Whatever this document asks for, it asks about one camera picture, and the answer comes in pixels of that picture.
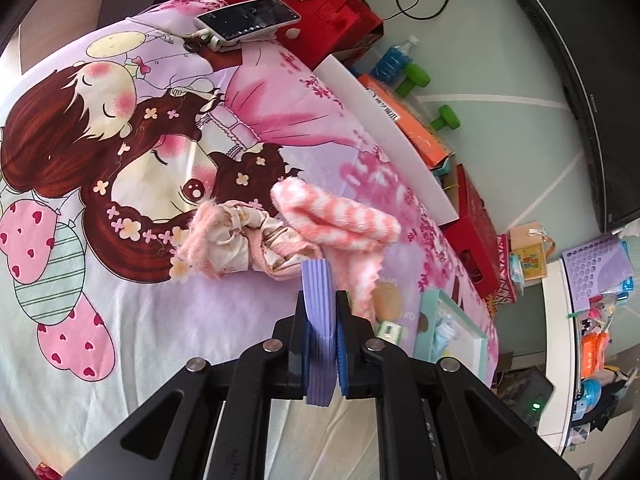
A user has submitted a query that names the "plastic water bottle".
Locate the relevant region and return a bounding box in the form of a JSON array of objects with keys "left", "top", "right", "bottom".
[{"left": 370, "top": 35, "right": 421, "bottom": 86}]

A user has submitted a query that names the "purple perforated basket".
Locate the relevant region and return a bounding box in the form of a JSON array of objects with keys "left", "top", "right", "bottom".
[{"left": 560, "top": 234, "right": 636, "bottom": 313}]

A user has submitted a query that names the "white foam board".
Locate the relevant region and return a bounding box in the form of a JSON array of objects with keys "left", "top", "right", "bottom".
[{"left": 315, "top": 52, "right": 460, "bottom": 226}]

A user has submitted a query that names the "shallow teal cardboard box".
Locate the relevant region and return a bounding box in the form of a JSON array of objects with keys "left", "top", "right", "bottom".
[{"left": 412, "top": 289, "right": 488, "bottom": 378}]

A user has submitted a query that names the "black monitor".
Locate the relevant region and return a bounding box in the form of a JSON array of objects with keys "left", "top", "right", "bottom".
[{"left": 490, "top": 0, "right": 640, "bottom": 233}]

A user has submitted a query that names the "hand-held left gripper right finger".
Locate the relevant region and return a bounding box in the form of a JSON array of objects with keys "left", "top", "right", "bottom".
[{"left": 334, "top": 290, "right": 566, "bottom": 480}]

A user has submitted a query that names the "green dumbbell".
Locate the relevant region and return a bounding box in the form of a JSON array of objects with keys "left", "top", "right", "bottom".
[
  {"left": 431, "top": 105, "right": 461, "bottom": 132},
  {"left": 395, "top": 64, "right": 432, "bottom": 98}
]

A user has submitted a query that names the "orange cardboard box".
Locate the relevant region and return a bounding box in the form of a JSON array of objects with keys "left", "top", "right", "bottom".
[{"left": 357, "top": 74, "right": 453, "bottom": 171}]

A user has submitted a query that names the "smartphone on stand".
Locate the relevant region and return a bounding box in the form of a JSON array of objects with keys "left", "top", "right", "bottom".
[{"left": 194, "top": 0, "right": 302, "bottom": 53}]

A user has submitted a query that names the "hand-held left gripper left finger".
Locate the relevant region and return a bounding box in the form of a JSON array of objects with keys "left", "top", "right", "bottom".
[{"left": 62, "top": 290, "right": 316, "bottom": 480}]

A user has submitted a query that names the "pink striped fluffy towel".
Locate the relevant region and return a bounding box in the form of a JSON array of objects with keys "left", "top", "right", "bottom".
[{"left": 270, "top": 177, "right": 403, "bottom": 321}]

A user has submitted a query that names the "tan gift box with handle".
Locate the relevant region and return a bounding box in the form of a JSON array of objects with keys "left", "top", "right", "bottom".
[{"left": 507, "top": 221, "right": 556, "bottom": 281}]

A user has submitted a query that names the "blue round toy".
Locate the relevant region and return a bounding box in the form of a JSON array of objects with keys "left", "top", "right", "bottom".
[{"left": 580, "top": 377, "right": 606, "bottom": 411}]

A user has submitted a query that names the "white desk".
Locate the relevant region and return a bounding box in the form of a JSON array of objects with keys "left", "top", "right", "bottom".
[{"left": 540, "top": 260, "right": 591, "bottom": 456}]

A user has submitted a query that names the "cartoon printed bedsheet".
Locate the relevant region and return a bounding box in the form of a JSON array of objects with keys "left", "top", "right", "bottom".
[{"left": 0, "top": 0, "right": 501, "bottom": 480}]

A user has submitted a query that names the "purple tissue packet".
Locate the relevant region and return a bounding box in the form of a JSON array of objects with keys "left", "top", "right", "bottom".
[{"left": 300, "top": 258, "right": 341, "bottom": 407}]

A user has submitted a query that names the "red patterned box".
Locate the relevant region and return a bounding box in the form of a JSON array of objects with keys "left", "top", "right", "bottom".
[{"left": 495, "top": 235, "right": 521, "bottom": 306}]

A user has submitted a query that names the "orange packet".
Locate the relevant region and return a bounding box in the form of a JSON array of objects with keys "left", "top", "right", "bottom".
[{"left": 580, "top": 330, "right": 613, "bottom": 378}]

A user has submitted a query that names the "red gift box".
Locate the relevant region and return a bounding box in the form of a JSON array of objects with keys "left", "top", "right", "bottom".
[{"left": 440, "top": 162, "right": 503, "bottom": 298}]

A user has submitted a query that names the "black device with green light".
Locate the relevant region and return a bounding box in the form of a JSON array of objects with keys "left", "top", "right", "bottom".
[{"left": 500, "top": 365, "right": 556, "bottom": 431}]

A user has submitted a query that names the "pink floral cloth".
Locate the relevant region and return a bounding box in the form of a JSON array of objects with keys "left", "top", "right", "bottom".
[{"left": 170, "top": 199, "right": 326, "bottom": 283}]

